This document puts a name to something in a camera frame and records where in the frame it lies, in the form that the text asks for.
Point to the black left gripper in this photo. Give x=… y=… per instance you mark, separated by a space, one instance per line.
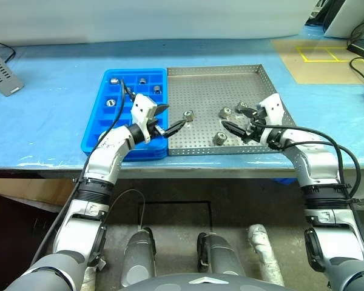
x=154 y=127

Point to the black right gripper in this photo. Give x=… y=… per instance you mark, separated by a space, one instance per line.
x=252 y=130

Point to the metal nut tray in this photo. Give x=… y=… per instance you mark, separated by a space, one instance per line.
x=220 y=138
x=225 y=112

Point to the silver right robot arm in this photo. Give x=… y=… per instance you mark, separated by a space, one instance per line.
x=315 y=163

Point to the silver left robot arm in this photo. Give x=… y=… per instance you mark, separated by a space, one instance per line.
x=106 y=157

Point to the blue compartment tray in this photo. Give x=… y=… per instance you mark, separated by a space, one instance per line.
x=94 y=142

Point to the brown cardboard box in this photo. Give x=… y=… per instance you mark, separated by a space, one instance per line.
x=27 y=191

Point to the perforated metal tray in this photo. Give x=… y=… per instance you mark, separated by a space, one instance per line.
x=206 y=91

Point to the brown table mat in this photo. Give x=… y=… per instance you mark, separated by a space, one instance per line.
x=315 y=72

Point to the blue table cover sheet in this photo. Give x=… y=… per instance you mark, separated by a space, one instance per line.
x=48 y=121

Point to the white wrapped pole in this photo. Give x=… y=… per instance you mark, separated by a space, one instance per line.
x=261 y=248

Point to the flat black device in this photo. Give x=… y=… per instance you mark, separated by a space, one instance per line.
x=361 y=50

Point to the grey right robot leg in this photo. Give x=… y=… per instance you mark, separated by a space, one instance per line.
x=218 y=257

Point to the grey robot leg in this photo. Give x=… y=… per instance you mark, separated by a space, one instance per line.
x=139 y=260
x=218 y=257

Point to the grey left robot leg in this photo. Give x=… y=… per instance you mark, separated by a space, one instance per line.
x=139 y=260

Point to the white panel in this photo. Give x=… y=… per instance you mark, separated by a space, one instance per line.
x=345 y=18

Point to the grey robot torso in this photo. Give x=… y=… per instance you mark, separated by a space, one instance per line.
x=200 y=283

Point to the grey vented metal device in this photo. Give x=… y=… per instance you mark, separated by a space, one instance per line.
x=0 y=69

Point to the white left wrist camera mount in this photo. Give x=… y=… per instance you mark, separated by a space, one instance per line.
x=142 y=106

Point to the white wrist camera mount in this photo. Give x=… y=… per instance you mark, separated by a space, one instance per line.
x=142 y=106
x=271 y=106

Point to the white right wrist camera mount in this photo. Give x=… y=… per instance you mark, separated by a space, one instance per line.
x=271 y=106

